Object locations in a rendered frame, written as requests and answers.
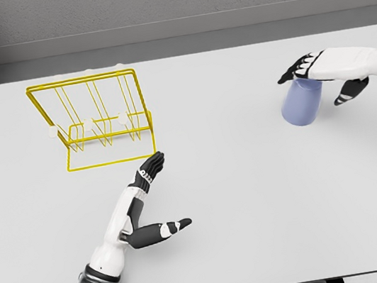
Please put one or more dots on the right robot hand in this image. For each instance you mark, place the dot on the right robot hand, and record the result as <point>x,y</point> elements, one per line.
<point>336,64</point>

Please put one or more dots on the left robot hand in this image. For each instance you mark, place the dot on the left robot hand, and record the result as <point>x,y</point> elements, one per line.
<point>121,216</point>

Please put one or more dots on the pale blue cup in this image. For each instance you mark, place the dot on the pale blue cup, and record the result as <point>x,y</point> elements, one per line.
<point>301,104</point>

